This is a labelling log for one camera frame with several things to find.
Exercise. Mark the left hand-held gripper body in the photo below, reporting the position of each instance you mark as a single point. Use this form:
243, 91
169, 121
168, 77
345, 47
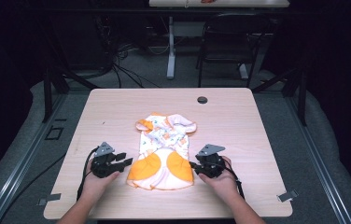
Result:
104, 161

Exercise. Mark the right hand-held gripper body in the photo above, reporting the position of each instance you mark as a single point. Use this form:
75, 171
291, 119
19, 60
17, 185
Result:
211, 161

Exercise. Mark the orange and white baby romper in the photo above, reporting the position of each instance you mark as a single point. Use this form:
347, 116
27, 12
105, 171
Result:
163, 155

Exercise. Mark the person's left hand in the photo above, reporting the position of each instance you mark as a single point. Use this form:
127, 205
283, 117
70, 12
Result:
97, 182

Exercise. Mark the person's right hand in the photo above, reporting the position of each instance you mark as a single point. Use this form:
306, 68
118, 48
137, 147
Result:
223, 180

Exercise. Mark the grey tape strip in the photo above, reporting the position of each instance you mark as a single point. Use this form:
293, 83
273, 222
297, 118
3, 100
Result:
287, 196
49, 198

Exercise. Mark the black metal stand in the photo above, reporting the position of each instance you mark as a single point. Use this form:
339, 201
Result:
55, 77
288, 87

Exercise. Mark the black folding chair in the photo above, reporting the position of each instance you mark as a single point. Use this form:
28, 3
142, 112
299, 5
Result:
229, 46

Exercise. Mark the white desk leg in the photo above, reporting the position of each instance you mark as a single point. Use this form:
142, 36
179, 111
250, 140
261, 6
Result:
171, 49

